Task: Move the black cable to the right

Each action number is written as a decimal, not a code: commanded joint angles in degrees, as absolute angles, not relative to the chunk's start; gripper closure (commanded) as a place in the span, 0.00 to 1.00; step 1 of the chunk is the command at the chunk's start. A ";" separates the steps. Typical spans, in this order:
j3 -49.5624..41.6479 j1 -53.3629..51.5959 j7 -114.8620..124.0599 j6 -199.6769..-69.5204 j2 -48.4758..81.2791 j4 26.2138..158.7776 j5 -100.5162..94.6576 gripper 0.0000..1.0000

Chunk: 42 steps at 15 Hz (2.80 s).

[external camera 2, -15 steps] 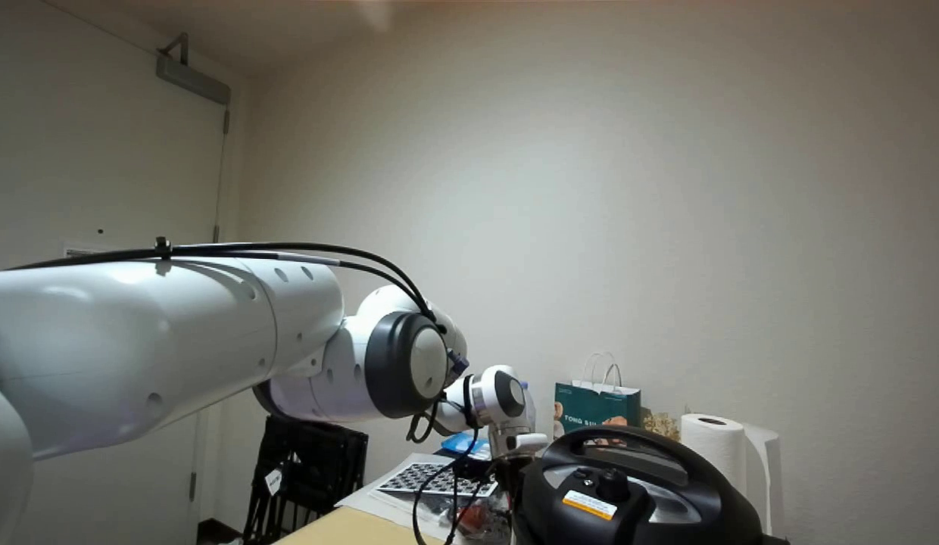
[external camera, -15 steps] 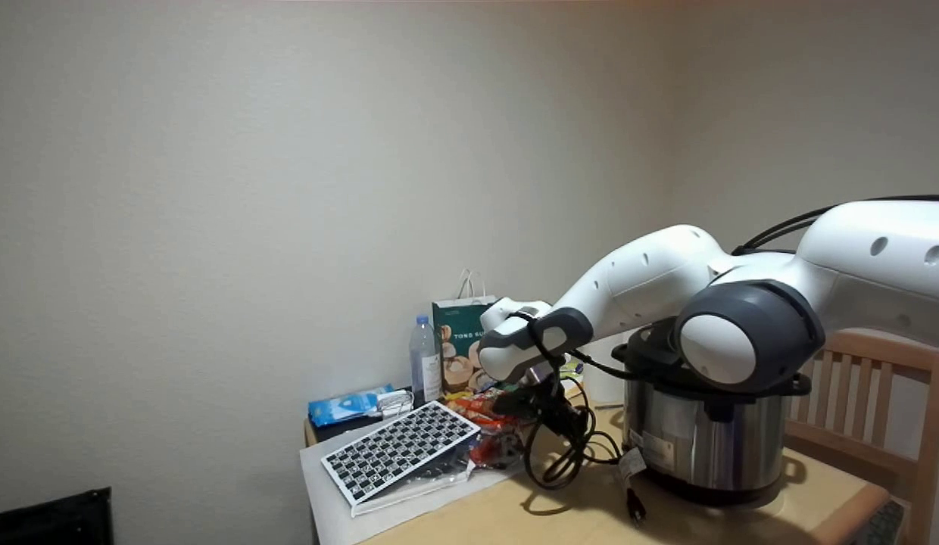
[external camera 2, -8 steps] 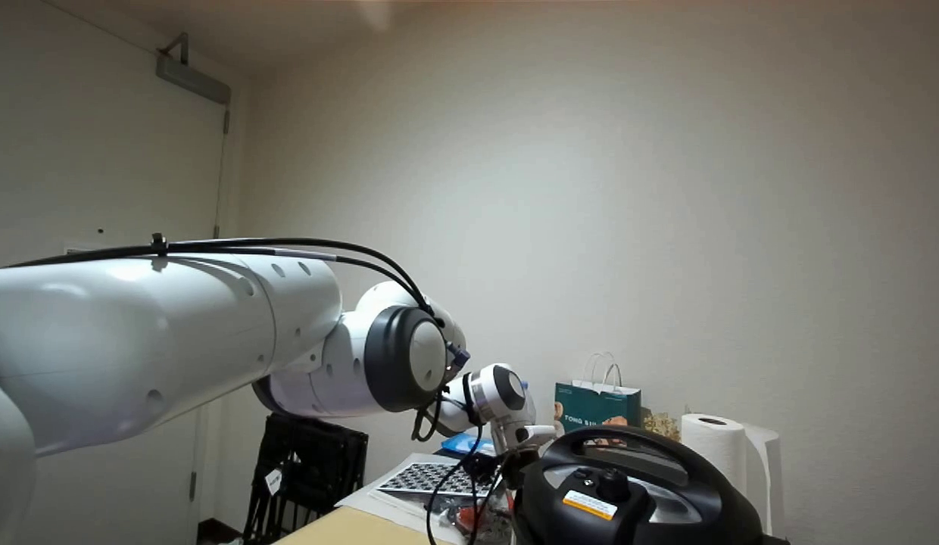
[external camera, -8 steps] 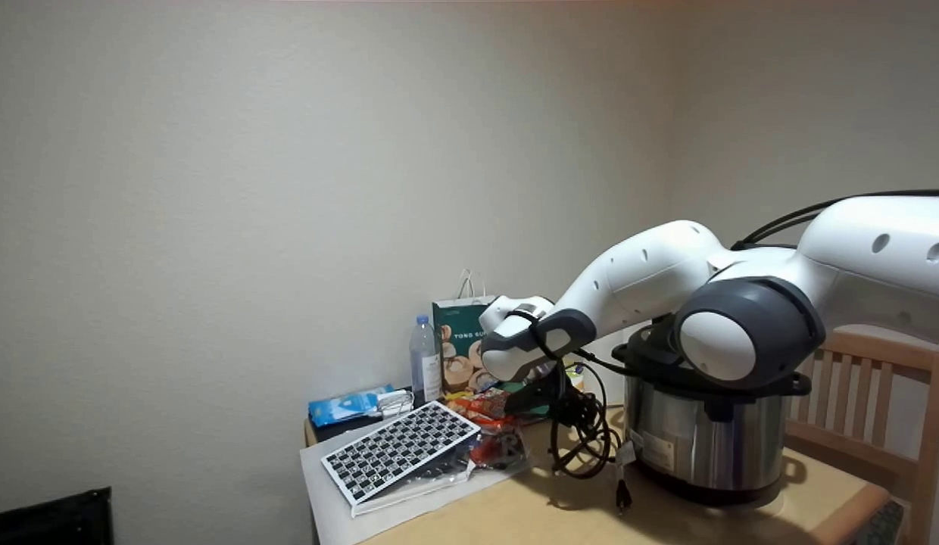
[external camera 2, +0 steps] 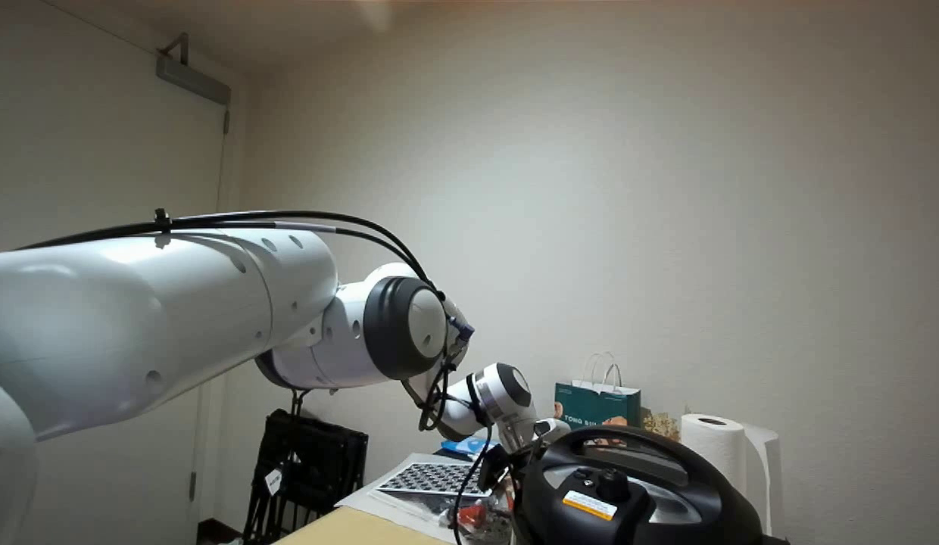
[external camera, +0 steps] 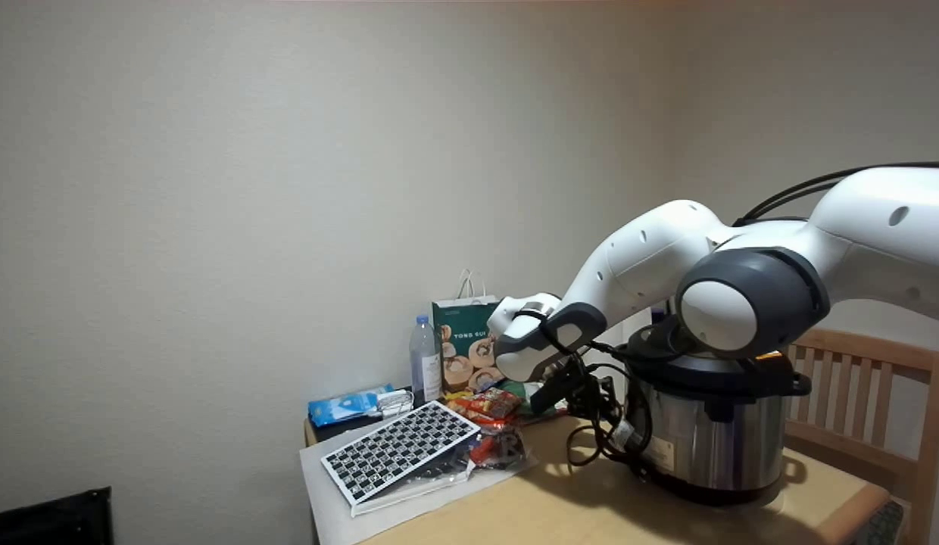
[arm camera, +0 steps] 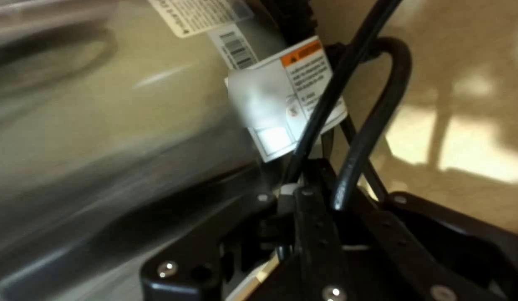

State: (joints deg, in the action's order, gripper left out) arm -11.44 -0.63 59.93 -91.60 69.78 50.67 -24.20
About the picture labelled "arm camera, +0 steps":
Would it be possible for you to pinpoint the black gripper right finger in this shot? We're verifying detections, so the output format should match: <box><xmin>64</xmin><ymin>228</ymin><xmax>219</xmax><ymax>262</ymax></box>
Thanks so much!
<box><xmin>331</xmin><ymin>183</ymin><xmax>518</xmax><ymax>301</ymax></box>

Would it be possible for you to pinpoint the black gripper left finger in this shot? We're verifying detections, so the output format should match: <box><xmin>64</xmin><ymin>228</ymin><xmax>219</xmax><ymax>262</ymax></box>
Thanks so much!
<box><xmin>139</xmin><ymin>158</ymin><xmax>341</xmax><ymax>301</ymax></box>

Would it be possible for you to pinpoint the black power cable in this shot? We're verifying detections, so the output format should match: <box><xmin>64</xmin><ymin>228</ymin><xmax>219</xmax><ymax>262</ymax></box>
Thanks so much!
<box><xmin>281</xmin><ymin>0</ymin><xmax>414</xmax><ymax>215</ymax></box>

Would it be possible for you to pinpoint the white warning tag orange stripe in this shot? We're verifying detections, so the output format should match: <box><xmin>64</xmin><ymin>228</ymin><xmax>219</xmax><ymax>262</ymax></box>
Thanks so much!
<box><xmin>222</xmin><ymin>36</ymin><xmax>351</xmax><ymax>165</ymax></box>

